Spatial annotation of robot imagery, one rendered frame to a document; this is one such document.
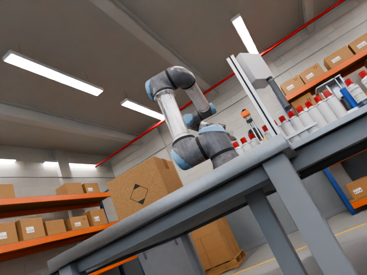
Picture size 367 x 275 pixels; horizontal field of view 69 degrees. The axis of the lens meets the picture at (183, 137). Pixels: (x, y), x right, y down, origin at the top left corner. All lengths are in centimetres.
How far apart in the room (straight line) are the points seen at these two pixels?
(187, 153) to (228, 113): 524
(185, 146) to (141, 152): 618
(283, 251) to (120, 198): 81
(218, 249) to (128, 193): 361
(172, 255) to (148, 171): 227
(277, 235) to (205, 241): 399
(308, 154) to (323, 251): 36
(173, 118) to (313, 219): 79
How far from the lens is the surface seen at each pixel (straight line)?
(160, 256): 355
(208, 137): 116
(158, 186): 131
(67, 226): 533
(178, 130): 124
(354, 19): 677
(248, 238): 622
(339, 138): 98
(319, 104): 160
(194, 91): 149
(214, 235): 486
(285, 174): 70
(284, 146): 68
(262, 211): 96
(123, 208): 140
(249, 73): 154
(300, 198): 70
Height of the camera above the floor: 70
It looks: 20 degrees up
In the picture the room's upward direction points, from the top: 25 degrees counter-clockwise
